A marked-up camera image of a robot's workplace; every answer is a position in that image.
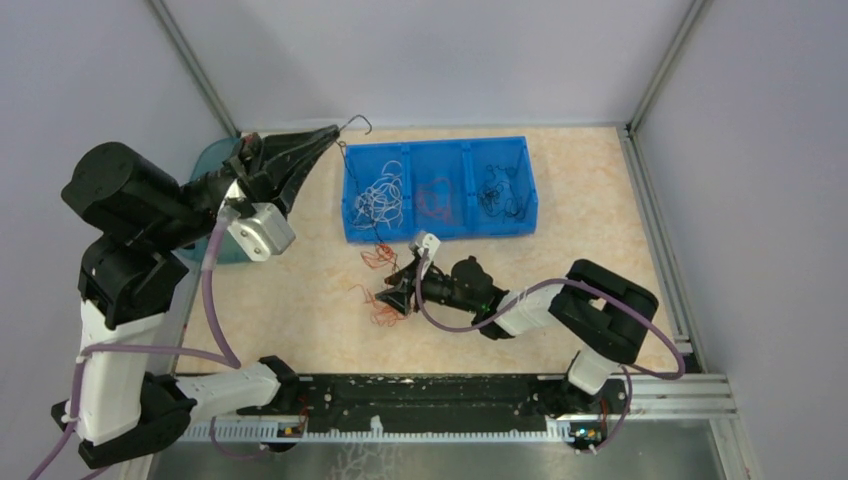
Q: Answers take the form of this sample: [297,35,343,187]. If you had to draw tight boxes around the teal translucent plastic tray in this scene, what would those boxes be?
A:
[177,137,266,265]

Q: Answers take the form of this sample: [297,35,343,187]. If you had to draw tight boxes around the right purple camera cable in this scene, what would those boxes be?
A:
[413,254,688,455]

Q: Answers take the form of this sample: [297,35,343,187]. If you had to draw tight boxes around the purple camera cable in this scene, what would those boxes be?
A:
[26,208,243,480]
[413,254,688,455]

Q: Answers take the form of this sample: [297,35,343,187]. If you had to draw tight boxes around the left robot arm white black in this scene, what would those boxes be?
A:
[51,125,341,470]

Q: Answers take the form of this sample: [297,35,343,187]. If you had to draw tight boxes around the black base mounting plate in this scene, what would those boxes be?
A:
[291,374,584,435]

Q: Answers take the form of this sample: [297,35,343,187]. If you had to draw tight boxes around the black cables in bin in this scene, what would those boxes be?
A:
[476,164,530,220]

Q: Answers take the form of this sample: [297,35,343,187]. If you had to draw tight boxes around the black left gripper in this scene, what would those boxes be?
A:
[147,122,340,251]

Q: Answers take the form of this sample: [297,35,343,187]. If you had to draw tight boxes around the blue three-compartment plastic bin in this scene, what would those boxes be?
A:
[341,136,539,244]

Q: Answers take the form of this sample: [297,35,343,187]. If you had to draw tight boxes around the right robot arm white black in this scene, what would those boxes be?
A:
[375,256,659,412]

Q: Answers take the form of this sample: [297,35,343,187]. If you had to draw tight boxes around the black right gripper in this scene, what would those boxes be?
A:
[375,255,478,315]

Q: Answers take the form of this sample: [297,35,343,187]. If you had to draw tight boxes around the white slotted cable duct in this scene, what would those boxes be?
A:
[179,419,575,444]

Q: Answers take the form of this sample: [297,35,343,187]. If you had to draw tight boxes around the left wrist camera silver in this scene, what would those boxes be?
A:
[227,203,296,262]

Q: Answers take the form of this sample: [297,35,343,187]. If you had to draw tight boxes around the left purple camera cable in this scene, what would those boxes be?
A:
[26,208,243,480]

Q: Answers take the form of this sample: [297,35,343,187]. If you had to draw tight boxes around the orange cable in bin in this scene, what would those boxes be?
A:
[410,175,458,227]

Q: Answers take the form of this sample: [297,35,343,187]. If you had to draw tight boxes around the aluminium frame rail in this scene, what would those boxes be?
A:
[617,123,762,479]

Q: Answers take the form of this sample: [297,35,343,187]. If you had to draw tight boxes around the white cables in bin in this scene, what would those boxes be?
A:
[352,158,407,232]

